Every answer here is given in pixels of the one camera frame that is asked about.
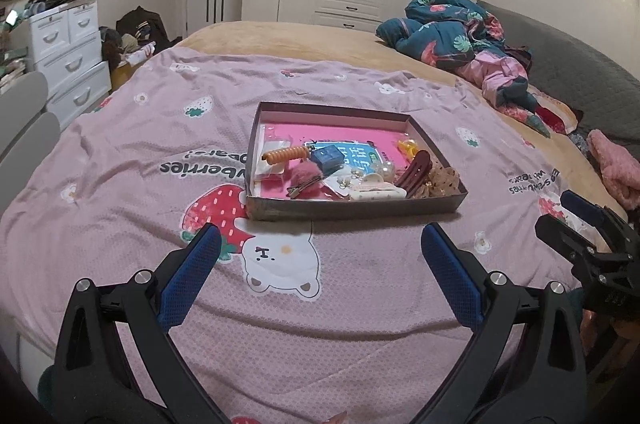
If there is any cluttered shelf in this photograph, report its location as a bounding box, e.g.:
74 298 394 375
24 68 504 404
0 31 31 92

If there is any brown cardboard box tray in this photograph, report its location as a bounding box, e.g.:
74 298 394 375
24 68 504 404
245 101 469 222

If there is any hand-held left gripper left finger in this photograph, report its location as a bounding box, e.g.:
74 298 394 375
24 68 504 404
52 223 233 424

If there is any small white packet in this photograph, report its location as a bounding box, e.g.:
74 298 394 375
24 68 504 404
254 159 288 183

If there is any cream hair claw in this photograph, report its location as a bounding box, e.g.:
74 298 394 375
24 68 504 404
348 173 408 203

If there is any clear pearl accessory packet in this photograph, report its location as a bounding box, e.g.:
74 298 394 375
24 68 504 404
370 156 397 182

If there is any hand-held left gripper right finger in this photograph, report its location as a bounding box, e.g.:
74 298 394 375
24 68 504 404
415 223 588 424

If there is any pink strawberry print blanket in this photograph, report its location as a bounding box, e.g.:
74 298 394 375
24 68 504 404
0 48 628 424

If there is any grey padded headboard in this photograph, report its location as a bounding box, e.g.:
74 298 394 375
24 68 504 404
475 0 640 145

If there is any blue floral quilt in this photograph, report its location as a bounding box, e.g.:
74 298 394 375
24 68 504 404
375 0 508 69

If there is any pink book with blue label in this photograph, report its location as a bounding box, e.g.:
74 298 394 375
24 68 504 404
260 121 416 202

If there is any grey padded chair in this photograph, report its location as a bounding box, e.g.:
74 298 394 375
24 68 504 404
0 71 62 209

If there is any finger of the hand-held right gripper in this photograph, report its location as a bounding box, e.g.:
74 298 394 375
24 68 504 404
560 190 632 239
534 214 603 267

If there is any orange spiral hair tie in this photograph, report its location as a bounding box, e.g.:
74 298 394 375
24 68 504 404
261 145 310 166

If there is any pink fluffy cloth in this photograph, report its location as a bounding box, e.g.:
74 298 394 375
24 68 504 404
586 129 640 207

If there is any pink floral garment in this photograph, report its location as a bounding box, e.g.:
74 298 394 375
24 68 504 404
457 54 553 139

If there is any dark pile of clothes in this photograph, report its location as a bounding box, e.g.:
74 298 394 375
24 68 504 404
100 6 173 72

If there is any red patterned pillow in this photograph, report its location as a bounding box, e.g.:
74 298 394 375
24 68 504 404
527 86 583 135

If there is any white drawer chest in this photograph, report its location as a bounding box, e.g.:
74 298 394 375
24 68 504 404
27 0 112 131

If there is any pearl earring card packet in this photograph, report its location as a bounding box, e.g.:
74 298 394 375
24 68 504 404
322 169 366 202

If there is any blue fabric hair clip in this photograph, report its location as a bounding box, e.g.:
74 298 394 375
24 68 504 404
307 144 347 171

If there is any dark red hair claw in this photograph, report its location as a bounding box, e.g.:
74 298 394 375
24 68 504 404
392 150 435 197

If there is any pink fluffy hair clip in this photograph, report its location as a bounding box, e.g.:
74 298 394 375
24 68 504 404
286 163 327 199

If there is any beige bed sheet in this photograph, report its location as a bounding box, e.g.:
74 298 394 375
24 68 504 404
175 20 601 185

